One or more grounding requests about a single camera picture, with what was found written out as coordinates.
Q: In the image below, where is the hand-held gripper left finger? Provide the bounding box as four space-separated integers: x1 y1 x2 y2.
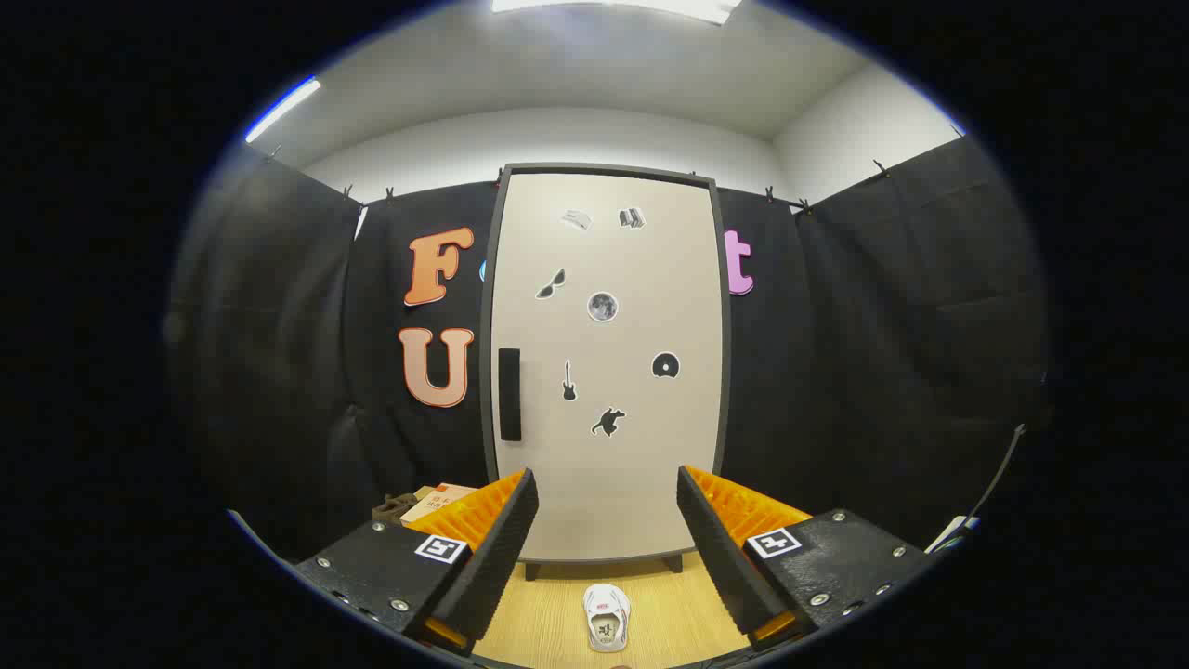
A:
293 467 541 658

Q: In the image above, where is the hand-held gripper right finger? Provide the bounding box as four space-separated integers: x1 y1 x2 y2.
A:
675 465 931 651

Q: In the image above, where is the white canvas shoe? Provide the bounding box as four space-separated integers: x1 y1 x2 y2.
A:
583 584 633 654

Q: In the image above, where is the grey shoe cabinet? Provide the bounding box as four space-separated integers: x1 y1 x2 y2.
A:
478 163 735 583

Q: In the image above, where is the black door handle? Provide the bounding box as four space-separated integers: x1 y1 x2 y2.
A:
499 348 523 442

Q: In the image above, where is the beige red cover book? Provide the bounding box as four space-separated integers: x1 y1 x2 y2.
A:
401 483 479 526

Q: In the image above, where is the small brown object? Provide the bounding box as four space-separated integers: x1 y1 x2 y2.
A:
372 492 421 526

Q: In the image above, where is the white sheet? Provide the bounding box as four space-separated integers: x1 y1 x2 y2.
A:
924 516 981 556

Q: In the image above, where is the black backdrop cloth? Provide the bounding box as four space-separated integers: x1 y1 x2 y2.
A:
167 135 1051 568

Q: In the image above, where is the ceiling light strip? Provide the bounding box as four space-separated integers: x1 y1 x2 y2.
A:
244 79 322 145

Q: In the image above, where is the ceiling light panel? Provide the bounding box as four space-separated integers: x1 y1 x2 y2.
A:
490 0 744 26

